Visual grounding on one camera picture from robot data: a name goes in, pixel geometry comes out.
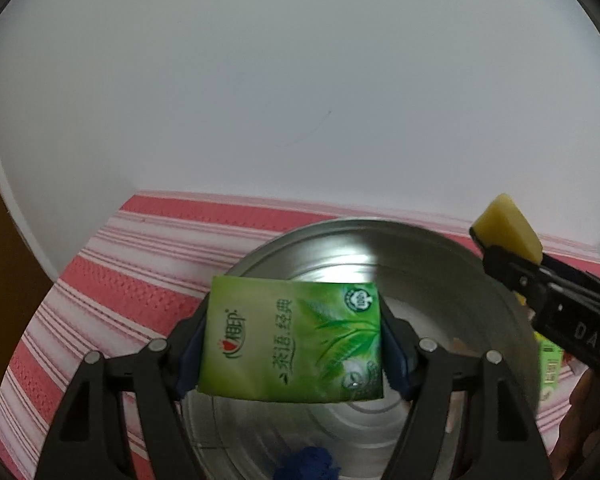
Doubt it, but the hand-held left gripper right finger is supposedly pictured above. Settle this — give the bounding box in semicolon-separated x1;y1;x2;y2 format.
379;302;556;480

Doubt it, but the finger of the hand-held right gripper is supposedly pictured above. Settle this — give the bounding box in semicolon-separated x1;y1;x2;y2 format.
469;225;553;308

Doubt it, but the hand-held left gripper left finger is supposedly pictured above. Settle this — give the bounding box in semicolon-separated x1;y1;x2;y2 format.
35;297;213;480

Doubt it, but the yellow sponge block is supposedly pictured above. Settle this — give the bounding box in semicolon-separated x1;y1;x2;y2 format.
475;193;543;264

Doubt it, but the green tissue packet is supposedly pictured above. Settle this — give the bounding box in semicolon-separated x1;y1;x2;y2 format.
537;335;566;398
197;275;385;406

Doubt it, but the round metal bowl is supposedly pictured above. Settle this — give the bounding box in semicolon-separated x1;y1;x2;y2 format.
180;217;541;480

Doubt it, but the red white striped cloth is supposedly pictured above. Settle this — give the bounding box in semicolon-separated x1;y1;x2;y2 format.
0;190;600;480

